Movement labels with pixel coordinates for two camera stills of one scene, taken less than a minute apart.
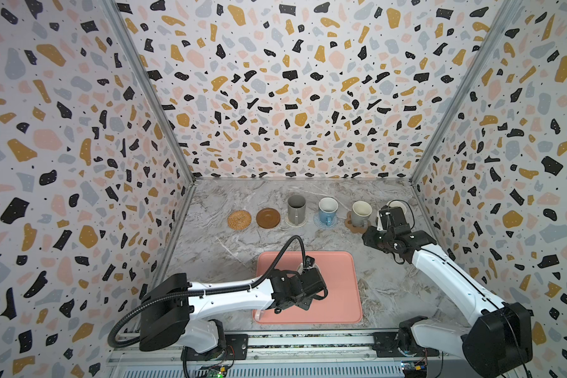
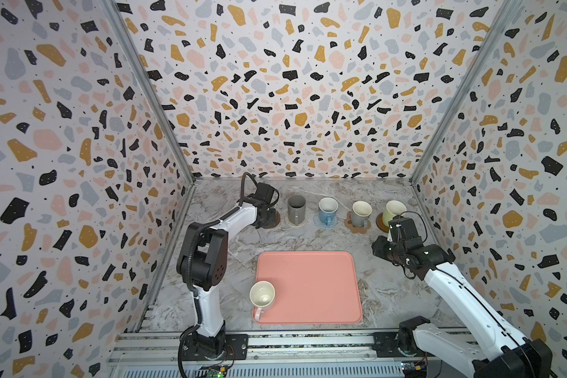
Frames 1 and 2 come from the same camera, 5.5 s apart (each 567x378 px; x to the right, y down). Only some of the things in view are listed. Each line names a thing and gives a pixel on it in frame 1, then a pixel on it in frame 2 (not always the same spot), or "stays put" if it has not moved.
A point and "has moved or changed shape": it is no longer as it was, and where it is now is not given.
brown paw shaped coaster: (348, 222) stays put
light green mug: (395, 203) has moved or changed shape
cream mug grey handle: (361, 212) stays put
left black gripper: (308, 303) → (272, 218)
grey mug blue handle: (327, 207) stays put
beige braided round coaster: (288, 223) stays put
